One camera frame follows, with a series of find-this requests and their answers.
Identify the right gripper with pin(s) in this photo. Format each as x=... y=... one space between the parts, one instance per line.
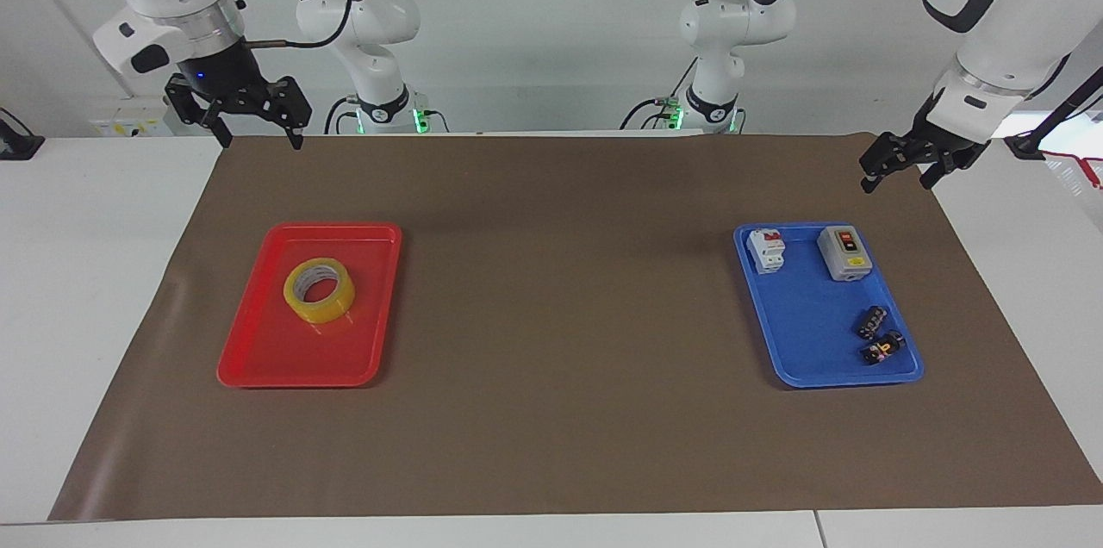
x=222 y=76

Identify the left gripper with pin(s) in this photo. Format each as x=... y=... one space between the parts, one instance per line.
x=929 y=127

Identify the yellow tape roll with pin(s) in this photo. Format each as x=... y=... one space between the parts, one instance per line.
x=297 y=300

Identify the black stand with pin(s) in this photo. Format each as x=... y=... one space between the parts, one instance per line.
x=17 y=143
x=1062 y=113

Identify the black terminal block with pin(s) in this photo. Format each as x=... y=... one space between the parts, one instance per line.
x=870 y=322

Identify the white circuit breaker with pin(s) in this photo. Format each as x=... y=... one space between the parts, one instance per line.
x=767 y=253

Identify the black and yellow connector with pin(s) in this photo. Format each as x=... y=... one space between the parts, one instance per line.
x=882 y=349

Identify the blue plastic tray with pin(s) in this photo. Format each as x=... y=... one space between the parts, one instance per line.
x=801 y=324

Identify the red plastic tray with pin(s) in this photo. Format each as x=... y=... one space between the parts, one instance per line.
x=267 y=350

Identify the grey switch box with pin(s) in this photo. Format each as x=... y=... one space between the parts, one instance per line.
x=844 y=259

